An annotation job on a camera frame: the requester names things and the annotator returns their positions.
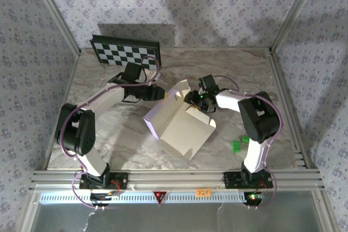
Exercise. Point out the white and purple paper box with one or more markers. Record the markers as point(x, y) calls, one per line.
point(182, 131)

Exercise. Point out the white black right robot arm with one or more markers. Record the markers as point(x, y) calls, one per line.
point(255, 123)

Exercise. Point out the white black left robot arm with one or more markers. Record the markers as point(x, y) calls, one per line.
point(87, 139)

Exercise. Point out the black white checkerboard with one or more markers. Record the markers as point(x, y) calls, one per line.
point(119, 51)

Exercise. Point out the large green toy block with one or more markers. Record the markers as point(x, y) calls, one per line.
point(236, 146)

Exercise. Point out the small green toy block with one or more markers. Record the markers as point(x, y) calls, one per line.
point(245, 139)

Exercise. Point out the orange label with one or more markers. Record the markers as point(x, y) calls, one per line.
point(203, 192)

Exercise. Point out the red triangle sticker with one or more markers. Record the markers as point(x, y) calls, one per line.
point(160, 196)

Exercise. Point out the black right controller board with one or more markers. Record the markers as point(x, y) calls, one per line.
point(254, 198)

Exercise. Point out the black controller board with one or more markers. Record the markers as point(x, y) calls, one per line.
point(100, 196)
point(254, 198)

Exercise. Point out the black left controller board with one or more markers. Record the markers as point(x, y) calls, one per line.
point(100, 196)

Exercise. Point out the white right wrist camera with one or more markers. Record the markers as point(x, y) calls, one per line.
point(202, 90)

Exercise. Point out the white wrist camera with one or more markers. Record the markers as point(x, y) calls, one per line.
point(147, 74)
point(202, 90)

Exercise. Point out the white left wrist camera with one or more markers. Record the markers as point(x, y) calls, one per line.
point(147, 74)

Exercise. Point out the aluminium table side rail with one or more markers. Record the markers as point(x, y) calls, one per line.
point(285, 101)
point(70, 81)

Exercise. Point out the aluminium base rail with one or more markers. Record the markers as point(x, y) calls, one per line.
point(176, 179)

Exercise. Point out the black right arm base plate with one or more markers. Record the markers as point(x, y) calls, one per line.
point(231, 180)

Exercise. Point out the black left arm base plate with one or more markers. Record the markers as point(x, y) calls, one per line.
point(119, 181)

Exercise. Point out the aluminium frame post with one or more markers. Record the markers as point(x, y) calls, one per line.
point(293, 9)
point(57, 14)

